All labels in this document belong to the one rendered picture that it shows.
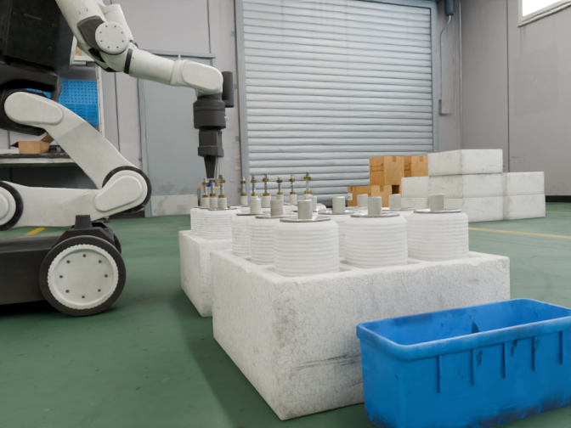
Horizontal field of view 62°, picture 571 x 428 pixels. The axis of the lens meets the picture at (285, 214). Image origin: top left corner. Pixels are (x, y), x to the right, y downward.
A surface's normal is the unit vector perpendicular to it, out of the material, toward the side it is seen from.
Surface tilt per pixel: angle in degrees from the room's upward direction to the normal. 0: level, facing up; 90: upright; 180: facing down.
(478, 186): 90
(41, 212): 90
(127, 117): 90
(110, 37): 89
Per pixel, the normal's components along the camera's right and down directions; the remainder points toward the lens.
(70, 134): 0.55, 0.37
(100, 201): 0.35, 0.04
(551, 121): -0.94, 0.05
